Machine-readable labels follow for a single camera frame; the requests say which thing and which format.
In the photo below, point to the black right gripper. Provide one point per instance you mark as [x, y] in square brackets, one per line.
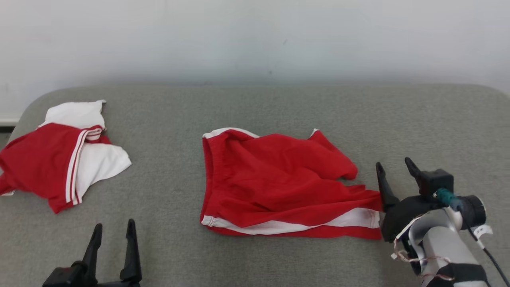
[402, 217]

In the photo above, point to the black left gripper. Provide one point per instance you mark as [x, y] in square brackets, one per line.
[89, 279]

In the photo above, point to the red white sleeved jersey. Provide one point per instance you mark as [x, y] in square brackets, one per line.
[40, 163]

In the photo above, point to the red shorts white stripe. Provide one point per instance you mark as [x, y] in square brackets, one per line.
[279, 183]

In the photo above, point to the grey fabric sofa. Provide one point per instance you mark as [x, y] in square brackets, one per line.
[255, 115]

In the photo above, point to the dark baseboard strip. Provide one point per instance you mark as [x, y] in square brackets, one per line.
[7, 128]

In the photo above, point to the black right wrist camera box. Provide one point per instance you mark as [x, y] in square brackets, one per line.
[436, 183]

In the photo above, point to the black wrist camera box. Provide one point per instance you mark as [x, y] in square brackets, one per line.
[436, 183]
[59, 277]

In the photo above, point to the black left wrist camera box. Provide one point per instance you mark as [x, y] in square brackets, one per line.
[59, 277]

